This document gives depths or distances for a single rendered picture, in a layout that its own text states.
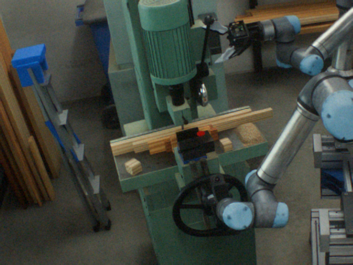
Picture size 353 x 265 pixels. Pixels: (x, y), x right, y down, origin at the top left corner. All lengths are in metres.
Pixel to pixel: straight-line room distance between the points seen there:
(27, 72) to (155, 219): 1.01
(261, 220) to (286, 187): 1.74
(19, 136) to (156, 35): 1.63
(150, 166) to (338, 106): 0.92
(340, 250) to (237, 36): 0.84
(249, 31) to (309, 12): 2.24
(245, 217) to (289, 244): 1.43
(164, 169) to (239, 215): 0.59
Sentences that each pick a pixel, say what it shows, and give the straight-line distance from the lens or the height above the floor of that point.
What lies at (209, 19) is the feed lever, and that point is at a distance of 1.80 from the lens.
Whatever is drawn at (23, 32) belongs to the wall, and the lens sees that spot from 4.40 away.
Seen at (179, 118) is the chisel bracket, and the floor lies 1.03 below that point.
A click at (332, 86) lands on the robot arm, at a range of 1.35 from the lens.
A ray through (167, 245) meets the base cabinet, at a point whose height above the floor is 0.51.
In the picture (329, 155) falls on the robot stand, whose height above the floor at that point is 0.75.
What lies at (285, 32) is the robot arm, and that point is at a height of 1.33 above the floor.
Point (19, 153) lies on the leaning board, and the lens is 3.24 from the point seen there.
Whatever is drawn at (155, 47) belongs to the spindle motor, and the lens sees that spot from 1.83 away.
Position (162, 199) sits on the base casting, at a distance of 2.04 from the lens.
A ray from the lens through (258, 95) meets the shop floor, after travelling 4.18.
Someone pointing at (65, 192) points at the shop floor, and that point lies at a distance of 3.51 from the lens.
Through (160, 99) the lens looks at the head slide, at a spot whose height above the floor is 1.06.
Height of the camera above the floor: 2.06
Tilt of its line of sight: 33 degrees down
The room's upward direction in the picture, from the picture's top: 10 degrees counter-clockwise
